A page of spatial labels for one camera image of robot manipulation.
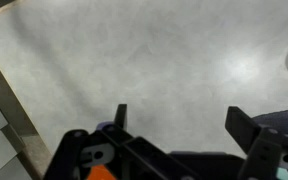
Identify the mint green bowl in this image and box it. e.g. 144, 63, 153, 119
276, 167, 288, 180

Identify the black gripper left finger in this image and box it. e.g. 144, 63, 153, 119
43, 103, 198, 180

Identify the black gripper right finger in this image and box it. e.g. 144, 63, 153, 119
224, 106, 288, 180

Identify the dark blue placemat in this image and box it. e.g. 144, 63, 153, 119
169, 106, 288, 180

